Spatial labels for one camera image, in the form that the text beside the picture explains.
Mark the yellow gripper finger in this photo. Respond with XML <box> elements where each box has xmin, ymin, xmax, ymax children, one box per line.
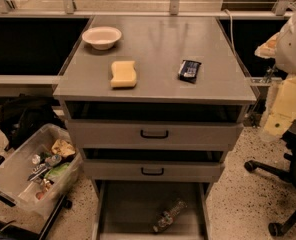
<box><xmin>255</xmin><ymin>33</ymin><xmax>278</xmax><ymax>59</ymax></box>

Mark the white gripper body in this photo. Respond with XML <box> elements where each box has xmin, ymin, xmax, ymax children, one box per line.
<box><xmin>259</xmin><ymin>75</ymin><xmax>296</xmax><ymax>141</ymax></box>

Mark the clear plastic water bottle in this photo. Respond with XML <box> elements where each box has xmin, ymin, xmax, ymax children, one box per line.
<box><xmin>152</xmin><ymin>198</ymin><xmax>188</xmax><ymax>233</ymax></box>

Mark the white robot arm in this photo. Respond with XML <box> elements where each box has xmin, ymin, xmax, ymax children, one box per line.
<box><xmin>255</xmin><ymin>11</ymin><xmax>296</xmax><ymax>142</ymax></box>

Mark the grey drawer cabinet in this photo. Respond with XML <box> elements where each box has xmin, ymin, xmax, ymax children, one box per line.
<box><xmin>52</xmin><ymin>15</ymin><xmax>260</xmax><ymax>240</ymax></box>

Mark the top grey drawer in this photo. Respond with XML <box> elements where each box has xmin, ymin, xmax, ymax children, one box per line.
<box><xmin>66</xmin><ymin>101</ymin><xmax>243</xmax><ymax>150</ymax></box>

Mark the grey drawer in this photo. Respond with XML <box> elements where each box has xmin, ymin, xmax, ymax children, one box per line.
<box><xmin>91</xmin><ymin>181</ymin><xmax>212</xmax><ymax>240</ymax></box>
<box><xmin>84</xmin><ymin>149</ymin><xmax>224</xmax><ymax>183</ymax></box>
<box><xmin>66</xmin><ymin>101</ymin><xmax>243</xmax><ymax>150</ymax></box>

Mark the bottom grey drawer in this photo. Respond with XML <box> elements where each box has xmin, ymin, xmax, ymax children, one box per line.
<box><xmin>91</xmin><ymin>181</ymin><xmax>212</xmax><ymax>240</ymax></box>

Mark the middle grey drawer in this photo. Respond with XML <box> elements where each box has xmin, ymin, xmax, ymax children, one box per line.
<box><xmin>84</xmin><ymin>149</ymin><xmax>224</xmax><ymax>183</ymax></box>

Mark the black office chair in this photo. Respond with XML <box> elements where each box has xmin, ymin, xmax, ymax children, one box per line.
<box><xmin>244</xmin><ymin>120</ymin><xmax>296</xmax><ymax>236</ymax></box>

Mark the dark blue snack packet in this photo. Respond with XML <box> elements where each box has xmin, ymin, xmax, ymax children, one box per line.
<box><xmin>178</xmin><ymin>60</ymin><xmax>202</xmax><ymax>83</ymax></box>

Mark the yellow sponge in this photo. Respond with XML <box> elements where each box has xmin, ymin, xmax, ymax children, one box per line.
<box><xmin>110</xmin><ymin>61</ymin><xmax>137</xmax><ymax>88</ymax></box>

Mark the white bowl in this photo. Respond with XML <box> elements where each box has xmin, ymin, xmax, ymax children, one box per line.
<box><xmin>82</xmin><ymin>27</ymin><xmax>122</xmax><ymax>50</ymax></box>

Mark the crumpled yellow snack bag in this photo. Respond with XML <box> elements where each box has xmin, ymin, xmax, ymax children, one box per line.
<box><xmin>51</xmin><ymin>139</ymin><xmax>76</xmax><ymax>158</ymax></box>

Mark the green snack bag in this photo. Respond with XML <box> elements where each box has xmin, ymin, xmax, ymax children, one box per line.
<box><xmin>44</xmin><ymin>162</ymin><xmax>70</xmax><ymax>182</ymax></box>

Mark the black backpack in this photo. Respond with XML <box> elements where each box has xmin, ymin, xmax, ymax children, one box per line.
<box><xmin>0</xmin><ymin>95</ymin><xmax>66</xmax><ymax>151</ymax></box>

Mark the clear plastic storage bin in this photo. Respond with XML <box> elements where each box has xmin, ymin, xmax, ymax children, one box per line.
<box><xmin>0</xmin><ymin>124</ymin><xmax>82</xmax><ymax>218</ymax></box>

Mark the white cable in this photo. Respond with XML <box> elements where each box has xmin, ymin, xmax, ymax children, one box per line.
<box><xmin>223</xmin><ymin>8</ymin><xmax>237</xmax><ymax>57</ymax></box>

